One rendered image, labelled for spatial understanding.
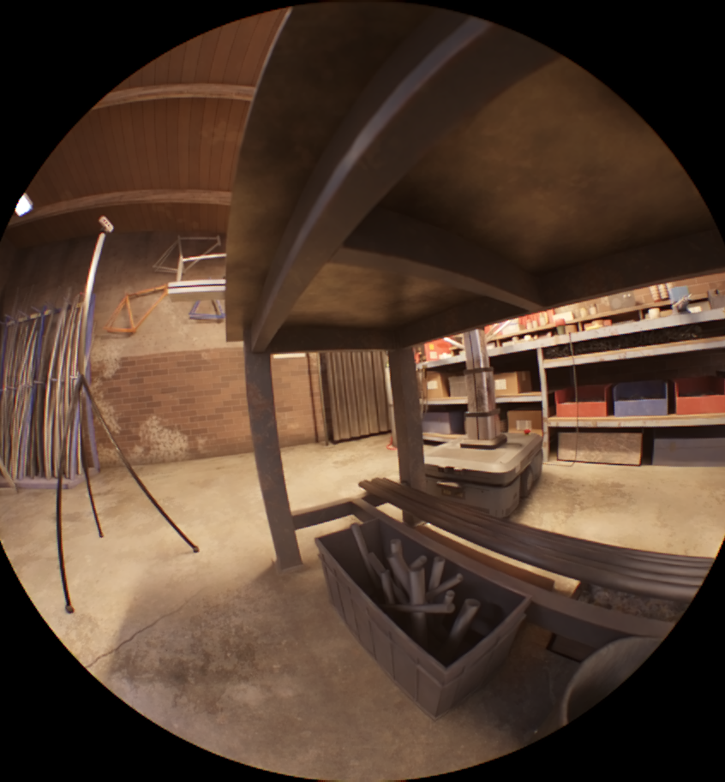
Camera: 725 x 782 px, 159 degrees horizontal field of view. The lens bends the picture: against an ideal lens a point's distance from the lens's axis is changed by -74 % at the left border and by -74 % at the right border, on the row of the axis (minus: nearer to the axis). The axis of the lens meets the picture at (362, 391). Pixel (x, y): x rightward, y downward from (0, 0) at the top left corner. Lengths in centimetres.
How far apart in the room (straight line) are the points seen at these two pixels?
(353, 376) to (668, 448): 320
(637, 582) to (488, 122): 66
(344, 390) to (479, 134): 308
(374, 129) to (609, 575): 65
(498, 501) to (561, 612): 70
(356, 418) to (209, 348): 203
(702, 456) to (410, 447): 173
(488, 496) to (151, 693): 127
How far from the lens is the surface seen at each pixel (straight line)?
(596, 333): 174
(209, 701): 73
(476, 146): 32
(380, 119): 19
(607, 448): 186
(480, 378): 133
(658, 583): 58
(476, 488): 115
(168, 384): 343
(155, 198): 354
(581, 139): 36
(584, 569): 58
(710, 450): 192
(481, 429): 135
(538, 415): 198
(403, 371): 103
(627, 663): 55
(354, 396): 324
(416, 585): 51
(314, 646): 75
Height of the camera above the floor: 60
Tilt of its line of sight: level
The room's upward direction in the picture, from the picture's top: 6 degrees counter-clockwise
